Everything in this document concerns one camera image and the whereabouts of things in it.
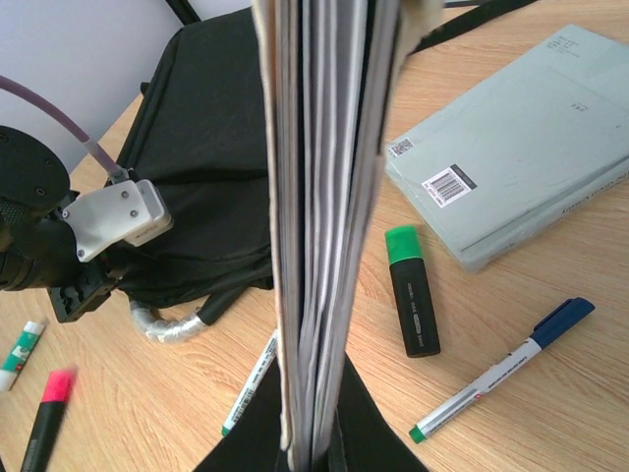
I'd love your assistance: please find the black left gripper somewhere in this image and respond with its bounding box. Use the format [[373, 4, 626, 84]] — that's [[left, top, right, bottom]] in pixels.
[[47, 257, 123, 324]]

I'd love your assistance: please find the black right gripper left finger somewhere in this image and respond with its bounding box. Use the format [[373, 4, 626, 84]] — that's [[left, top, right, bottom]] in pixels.
[[194, 363, 289, 472]]

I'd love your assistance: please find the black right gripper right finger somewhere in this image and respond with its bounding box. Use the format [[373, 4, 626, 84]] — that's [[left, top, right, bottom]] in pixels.
[[326, 359, 427, 472]]

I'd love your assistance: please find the black student backpack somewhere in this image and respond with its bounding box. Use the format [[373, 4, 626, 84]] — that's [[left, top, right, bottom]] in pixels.
[[119, 1, 518, 342]]

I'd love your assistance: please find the dog picture book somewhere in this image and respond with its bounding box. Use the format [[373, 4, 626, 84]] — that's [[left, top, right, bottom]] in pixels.
[[252, 1, 443, 471]]

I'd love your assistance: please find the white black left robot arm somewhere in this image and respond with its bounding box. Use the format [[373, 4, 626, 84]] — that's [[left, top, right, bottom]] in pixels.
[[1, 126, 127, 323]]

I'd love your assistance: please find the green cap white marker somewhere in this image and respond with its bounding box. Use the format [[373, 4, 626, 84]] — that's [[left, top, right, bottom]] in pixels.
[[221, 328, 278, 437]]

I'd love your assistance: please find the green white glue stick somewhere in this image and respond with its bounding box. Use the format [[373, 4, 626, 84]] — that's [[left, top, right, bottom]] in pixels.
[[1, 321, 48, 392]]

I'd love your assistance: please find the pink black highlighter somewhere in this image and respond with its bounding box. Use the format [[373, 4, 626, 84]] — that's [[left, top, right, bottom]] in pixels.
[[21, 367, 78, 472]]

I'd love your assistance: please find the green black highlighter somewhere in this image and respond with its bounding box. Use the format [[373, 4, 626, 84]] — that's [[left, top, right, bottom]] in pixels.
[[384, 225, 441, 358]]

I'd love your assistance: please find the blue cap white marker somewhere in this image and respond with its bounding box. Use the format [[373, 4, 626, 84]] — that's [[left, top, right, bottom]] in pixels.
[[409, 297, 596, 443]]

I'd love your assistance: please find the grey hardcover book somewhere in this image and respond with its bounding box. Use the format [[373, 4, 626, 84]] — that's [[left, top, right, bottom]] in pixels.
[[386, 25, 628, 271]]

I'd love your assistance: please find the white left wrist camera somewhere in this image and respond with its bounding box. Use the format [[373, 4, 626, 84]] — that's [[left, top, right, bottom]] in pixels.
[[62, 180, 173, 263]]

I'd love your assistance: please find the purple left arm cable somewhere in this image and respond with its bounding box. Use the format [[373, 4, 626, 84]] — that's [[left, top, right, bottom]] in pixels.
[[0, 75, 130, 184]]

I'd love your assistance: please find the black enclosure frame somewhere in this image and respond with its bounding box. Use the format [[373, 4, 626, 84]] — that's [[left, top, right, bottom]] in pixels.
[[165, 0, 201, 26]]

